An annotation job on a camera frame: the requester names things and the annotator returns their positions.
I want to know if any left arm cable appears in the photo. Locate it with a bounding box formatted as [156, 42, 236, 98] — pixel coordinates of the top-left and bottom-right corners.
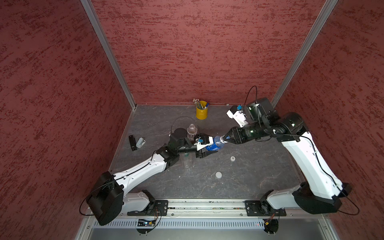
[170, 115, 199, 136]

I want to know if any black stapler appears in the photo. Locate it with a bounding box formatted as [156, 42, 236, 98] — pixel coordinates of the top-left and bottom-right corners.
[129, 135, 137, 151]

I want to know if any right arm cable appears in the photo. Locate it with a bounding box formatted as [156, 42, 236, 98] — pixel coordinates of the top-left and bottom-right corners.
[243, 85, 259, 121]

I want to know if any blue white bottle cap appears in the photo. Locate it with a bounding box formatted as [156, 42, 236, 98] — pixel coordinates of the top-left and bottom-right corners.
[220, 136, 228, 144]

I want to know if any clear bottle blue label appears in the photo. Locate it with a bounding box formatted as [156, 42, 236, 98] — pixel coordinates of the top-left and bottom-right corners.
[206, 136, 225, 151]

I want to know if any small clear bottle white label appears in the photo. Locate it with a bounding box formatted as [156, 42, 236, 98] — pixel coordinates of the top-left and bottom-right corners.
[187, 124, 198, 142]

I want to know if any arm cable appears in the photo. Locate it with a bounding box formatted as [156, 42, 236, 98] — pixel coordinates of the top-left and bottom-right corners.
[243, 85, 259, 121]
[170, 115, 199, 136]

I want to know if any aluminium mounting rail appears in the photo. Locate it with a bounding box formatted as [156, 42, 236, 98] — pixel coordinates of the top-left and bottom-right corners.
[112, 199, 329, 220]

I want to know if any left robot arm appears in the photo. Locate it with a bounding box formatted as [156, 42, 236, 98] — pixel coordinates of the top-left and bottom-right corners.
[85, 128, 215, 226]

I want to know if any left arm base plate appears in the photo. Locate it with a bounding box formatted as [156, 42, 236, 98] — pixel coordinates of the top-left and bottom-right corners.
[127, 200, 169, 217]

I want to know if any grey small stapler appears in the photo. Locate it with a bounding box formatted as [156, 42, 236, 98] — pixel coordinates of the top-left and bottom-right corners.
[136, 137, 146, 149]

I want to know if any yellow pencil cup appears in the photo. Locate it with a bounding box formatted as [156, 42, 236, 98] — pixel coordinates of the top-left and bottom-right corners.
[196, 101, 208, 120]

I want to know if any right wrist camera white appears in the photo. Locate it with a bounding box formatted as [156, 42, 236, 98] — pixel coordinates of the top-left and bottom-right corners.
[227, 105, 249, 128]

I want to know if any pencils bundle in cup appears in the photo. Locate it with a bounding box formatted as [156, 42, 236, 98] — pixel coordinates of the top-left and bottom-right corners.
[193, 99, 205, 110]

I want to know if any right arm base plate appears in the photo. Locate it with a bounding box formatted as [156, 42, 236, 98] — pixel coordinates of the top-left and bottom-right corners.
[244, 200, 287, 217]

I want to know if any clear bottle green label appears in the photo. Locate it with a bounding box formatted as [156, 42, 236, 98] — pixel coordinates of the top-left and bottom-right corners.
[181, 154, 193, 169]

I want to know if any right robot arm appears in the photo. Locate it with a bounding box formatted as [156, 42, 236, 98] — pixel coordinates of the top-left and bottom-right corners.
[223, 98, 352, 215]

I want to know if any perforated cable tray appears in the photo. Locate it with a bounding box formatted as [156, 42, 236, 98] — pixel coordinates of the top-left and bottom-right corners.
[92, 218, 265, 230]

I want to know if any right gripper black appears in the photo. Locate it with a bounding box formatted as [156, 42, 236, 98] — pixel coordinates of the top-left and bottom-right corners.
[223, 117, 270, 143]

